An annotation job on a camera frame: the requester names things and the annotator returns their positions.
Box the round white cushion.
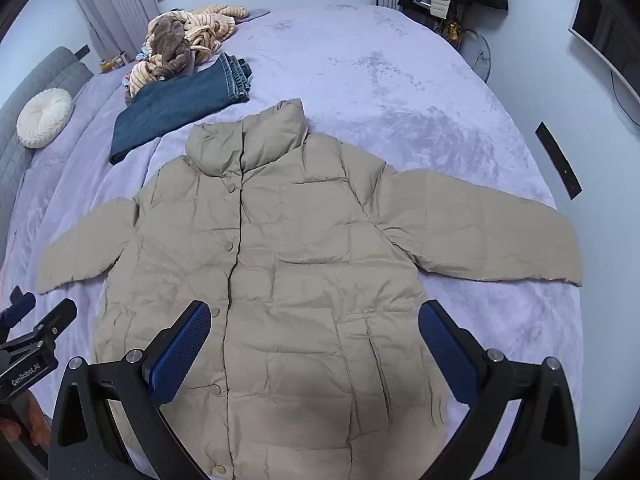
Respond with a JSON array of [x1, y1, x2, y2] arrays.
[[16, 88, 75, 150]]

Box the yellow bedside items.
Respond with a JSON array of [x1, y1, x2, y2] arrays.
[[99, 51, 128, 73]]

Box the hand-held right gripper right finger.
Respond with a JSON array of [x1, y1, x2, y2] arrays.
[[418, 300, 583, 480]]

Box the black wall strip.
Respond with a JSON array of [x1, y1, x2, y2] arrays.
[[535, 121, 584, 201]]

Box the lavender fleece blanket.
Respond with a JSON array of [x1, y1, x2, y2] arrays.
[[0, 2, 586, 480]]

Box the standing fan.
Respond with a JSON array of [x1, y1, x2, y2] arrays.
[[459, 29, 496, 82]]

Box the brown plush garment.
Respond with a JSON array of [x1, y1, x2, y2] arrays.
[[147, 12, 198, 81]]

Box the wall television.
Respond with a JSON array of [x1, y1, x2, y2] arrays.
[[569, 0, 640, 106]]

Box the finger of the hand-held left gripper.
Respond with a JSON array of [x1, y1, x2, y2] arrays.
[[30, 298, 78, 346], [0, 285, 37, 334]]

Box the beige puffer jacket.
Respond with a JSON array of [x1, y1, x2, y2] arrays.
[[36, 99, 585, 480]]

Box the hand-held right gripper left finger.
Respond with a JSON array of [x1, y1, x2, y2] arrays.
[[46, 300, 213, 480]]

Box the blue denim jeans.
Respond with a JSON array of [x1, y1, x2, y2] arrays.
[[109, 52, 253, 165]]

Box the person's left hand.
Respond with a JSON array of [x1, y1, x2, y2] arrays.
[[0, 390, 52, 448]]

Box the grey padded headboard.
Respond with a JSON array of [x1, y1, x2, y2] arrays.
[[0, 46, 96, 261]]

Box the tan striped garment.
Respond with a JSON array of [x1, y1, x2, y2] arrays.
[[122, 5, 250, 106]]

